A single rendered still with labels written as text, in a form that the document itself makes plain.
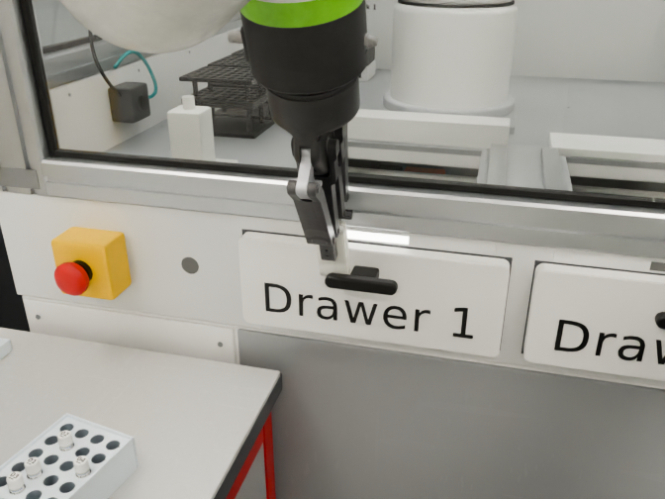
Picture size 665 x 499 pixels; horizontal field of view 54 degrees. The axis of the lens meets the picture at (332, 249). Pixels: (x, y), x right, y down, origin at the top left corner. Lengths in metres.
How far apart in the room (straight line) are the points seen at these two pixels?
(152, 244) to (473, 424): 0.43
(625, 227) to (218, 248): 0.43
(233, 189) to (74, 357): 0.30
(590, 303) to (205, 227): 0.42
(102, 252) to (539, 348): 0.49
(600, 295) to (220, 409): 0.41
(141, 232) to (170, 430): 0.23
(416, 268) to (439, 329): 0.07
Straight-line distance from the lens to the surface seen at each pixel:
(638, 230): 0.68
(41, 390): 0.82
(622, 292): 0.69
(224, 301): 0.79
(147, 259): 0.81
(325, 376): 0.80
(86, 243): 0.79
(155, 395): 0.77
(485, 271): 0.67
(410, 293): 0.69
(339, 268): 0.67
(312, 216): 0.56
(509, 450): 0.83
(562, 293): 0.69
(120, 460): 0.66
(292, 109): 0.51
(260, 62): 0.50
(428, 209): 0.67
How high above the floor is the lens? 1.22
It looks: 26 degrees down
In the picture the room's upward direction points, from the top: straight up
